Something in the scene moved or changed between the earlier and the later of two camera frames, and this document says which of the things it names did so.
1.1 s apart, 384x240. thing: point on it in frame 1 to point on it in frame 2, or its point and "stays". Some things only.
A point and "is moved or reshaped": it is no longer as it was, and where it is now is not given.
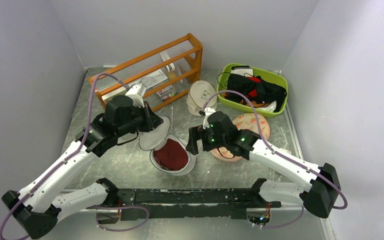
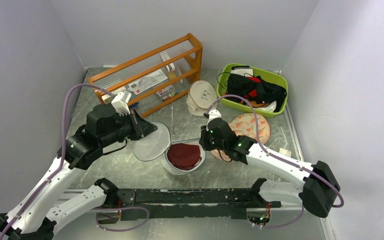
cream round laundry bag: x=199 y=92 stays
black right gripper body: x=210 y=141 stays
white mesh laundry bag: x=150 y=140 is moved or reshaped
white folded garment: x=242 y=70 stays
